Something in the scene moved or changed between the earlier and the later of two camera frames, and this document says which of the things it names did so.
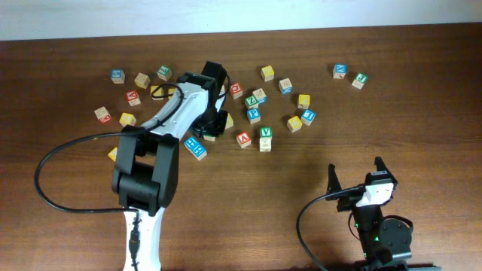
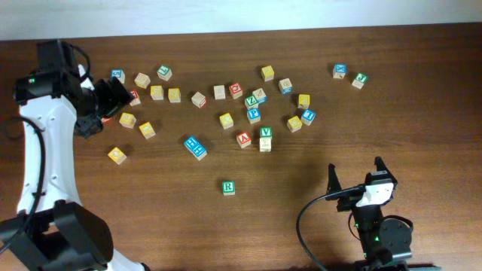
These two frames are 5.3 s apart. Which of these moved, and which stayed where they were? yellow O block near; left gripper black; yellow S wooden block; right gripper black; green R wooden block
Moved: left gripper black; green R wooden block
Stayed: yellow S wooden block; yellow O block near; right gripper black
